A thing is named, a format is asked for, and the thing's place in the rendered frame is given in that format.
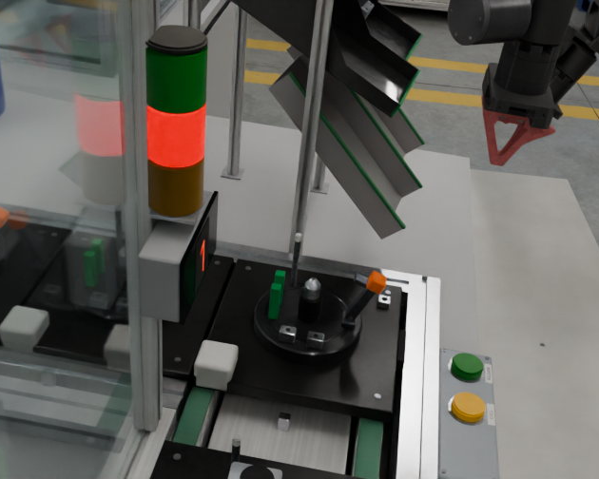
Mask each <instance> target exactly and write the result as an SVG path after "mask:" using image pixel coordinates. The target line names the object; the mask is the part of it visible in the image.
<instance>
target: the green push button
mask: <svg viewBox="0 0 599 479"><path fill-rule="evenodd" d="M451 368H452V370H453V372H454V373H455V374H456V375H457V376H459V377H461V378H464V379H468V380H475V379H477V378H479V377H480V376H481V375H482V372H483V369H484V366H483V363H482V361H481V360H480V359H479V358H478V357H476V356H475V355H473V354H467V353H461V354H456V355H455V356H454V358H453V360H452V364H451Z"/></svg>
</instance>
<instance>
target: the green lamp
mask: <svg viewBox="0 0 599 479"><path fill-rule="evenodd" d="M207 49H208V47H207V46H206V47H205V48H203V49H202V50H200V51H198V52H195V53H191V54H183V55H176V54H166V53H161V52H159V51H156V50H154V49H152V48H150V47H147V48H146V49H145V70H146V103H147V104H148V105H149V106H151V107H152V108H154V109H156V110H159V111H162V112H165V113H173V114H182V113H189V112H193V111H196V110H198V109H200V108H202V107H203V106H204V105H205V103H206V80H207Z"/></svg>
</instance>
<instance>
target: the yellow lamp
mask: <svg viewBox="0 0 599 479"><path fill-rule="evenodd" d="M147 171H148V206H149V207H150V208H151V209H152V210H153V211H155V212H156V213H158V214H161V215H164V216H169V217H182V216H187V215H190V214H193V213H194V212H196V211H198V210H199V209H200V208H201V207H202V205H203V174H204V156H203V158H202V159H201V160H200V161H199V162H198V163H195V164H193V165H190V166H186V167H167V166H162V165H159V164H156V163H154V162H153V161H151V160H147Z"/></svg>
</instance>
